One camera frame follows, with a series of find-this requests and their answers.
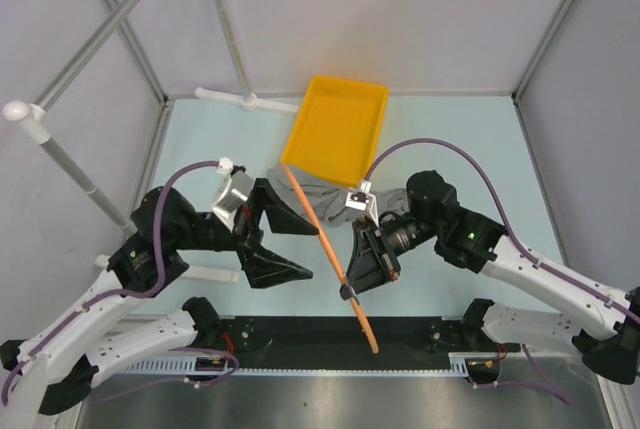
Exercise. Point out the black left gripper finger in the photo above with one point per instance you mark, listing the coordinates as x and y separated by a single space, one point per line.
281 218
265 269

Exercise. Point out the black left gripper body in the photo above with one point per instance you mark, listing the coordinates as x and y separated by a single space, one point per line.
244 227

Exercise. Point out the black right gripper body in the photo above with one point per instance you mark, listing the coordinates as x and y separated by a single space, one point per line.
397 236

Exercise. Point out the grey tank top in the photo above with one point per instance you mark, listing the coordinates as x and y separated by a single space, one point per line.
327 198

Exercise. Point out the orange wire hanger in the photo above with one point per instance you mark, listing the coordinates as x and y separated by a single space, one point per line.
334 260

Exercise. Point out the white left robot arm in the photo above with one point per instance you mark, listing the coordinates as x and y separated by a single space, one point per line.
77 353

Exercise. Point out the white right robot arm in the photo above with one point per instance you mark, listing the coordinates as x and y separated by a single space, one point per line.
599 325

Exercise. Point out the yellow plastic tray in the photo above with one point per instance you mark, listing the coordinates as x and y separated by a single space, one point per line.
337 127

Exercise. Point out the white clothes rack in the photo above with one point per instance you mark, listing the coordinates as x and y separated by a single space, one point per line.
50 230

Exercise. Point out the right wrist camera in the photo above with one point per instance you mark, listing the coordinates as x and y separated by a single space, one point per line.
360 198

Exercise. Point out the white slotted cable duct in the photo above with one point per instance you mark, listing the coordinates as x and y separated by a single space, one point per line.
185 365

